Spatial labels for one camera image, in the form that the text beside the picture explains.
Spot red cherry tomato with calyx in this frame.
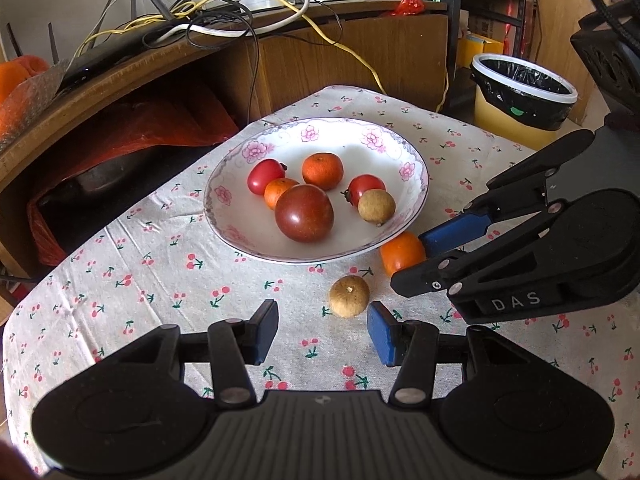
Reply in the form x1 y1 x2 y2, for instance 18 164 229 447
341 174 387 207

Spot brown longan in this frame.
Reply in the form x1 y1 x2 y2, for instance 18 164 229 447
358 188 396 226
329 275 371 319

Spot wooden television stand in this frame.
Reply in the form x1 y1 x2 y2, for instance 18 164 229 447
0 0 449 281

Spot oval red cherry tomato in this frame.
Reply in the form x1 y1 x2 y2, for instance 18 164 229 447
247 158 288 196

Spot white cable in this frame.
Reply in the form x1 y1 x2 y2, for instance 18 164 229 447
145 0 311 44

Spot metal pot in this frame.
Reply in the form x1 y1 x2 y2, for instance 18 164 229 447
37 142 211 242

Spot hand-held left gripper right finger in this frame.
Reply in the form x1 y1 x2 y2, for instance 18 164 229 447
367 301 507 407

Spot dimpled orange mandarin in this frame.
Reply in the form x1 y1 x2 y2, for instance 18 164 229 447
263 177 301 211

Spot dark red tomato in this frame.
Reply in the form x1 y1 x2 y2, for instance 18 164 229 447
274 184 335 244

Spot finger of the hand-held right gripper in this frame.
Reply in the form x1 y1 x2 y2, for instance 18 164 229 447
419 130 596 257
390 217 556 297

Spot black router with antennas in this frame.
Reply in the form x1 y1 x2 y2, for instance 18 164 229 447
5 0 256 96

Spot yellow box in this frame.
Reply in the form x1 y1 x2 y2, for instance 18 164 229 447
457 32 506 78

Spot glass fruit dish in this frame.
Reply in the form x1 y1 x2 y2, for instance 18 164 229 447
0 57 73 153

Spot yellow trash bin black bag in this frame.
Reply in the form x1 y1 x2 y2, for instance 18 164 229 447
470 52 578 151

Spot smooth orange mandarin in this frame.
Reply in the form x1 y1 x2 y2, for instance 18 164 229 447
380 232 427 277

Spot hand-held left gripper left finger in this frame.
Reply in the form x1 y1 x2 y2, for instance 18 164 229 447
149 299 280 407

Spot deep orange mandarin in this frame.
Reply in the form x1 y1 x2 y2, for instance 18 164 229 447
302 152 344 191

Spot black shelf rack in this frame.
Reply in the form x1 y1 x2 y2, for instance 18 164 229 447
340 0 541 112

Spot cherry print tablecloth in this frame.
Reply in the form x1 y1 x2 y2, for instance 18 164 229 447
0 85 640 480

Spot white bowl with pink flowers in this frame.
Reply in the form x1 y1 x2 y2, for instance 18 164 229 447
203 117 430 264

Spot red plastic bag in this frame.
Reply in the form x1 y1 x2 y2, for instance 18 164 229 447
27 82 240 267

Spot white flat adapter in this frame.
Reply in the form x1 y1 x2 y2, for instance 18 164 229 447
241 0 311 12

